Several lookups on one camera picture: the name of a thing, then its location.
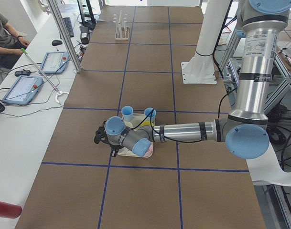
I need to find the white chair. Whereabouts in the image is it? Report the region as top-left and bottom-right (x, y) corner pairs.
(246, 144), (291, 187)

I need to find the blue cup near base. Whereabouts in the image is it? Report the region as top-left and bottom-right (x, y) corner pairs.
(144, 107), (157, 124)

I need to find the yellow plastic cup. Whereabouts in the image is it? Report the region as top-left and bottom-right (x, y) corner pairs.
(140, 121), (152, 127)

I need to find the aluminium frame post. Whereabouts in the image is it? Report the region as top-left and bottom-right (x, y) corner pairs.
(47, 0), (82, 73)

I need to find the blue cup far corner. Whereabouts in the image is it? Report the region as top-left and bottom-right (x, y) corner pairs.
(121, 105), (134, 121)

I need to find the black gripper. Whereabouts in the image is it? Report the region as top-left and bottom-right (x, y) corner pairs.
(98, 126), (117, 153)

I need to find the black computer mouse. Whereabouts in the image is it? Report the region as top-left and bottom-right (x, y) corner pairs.
(52, 40), (63, 46)

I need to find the red cylinder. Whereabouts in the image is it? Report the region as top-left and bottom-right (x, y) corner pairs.
(0, 201), (22, 219)

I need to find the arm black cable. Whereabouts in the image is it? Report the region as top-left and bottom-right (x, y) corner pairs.
(133, 90), (239, 144)

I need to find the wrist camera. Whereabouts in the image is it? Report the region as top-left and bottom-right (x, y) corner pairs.
(94, 126), (106, 144)

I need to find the black power adapter box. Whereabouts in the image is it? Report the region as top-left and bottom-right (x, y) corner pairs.
(79, 26), (90, 44)

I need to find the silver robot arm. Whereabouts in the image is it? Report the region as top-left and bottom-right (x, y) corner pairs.
(94, 0), (291, 159)

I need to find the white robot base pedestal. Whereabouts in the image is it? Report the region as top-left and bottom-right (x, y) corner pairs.
(181, 0), (232, 84)

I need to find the white wire cup rack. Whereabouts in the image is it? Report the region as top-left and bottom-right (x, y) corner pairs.
(113, 10), (130, 40)

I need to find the cream plastic tray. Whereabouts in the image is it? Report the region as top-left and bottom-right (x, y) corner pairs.
(118, 113), (153, 158)

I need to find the near teach pendant tablet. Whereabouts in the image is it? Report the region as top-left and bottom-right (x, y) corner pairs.
(1, 75), (43, 105)

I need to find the teach pendant tablet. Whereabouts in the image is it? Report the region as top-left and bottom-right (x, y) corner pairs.
(1, 75), (43, 105)
(41, 52), (69, 74)

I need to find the black handheld device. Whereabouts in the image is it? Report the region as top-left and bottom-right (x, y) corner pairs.
(14, 70), (31, 77)

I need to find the pink plastic cup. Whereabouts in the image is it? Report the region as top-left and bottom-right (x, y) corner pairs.
(145, 146), (152, 156)

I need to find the seated person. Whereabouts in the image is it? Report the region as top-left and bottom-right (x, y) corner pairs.
(0, 13), (30, 69)

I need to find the grabber reach tool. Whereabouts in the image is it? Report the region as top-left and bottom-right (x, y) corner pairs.
(21, 48), (69, 105)

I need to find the far teach pendant tablet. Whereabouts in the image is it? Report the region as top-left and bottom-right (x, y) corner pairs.
(41, 52), (69, 74)

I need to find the black keyboard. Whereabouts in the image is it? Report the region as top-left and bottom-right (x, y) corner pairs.
(63, 17), (74, 37)

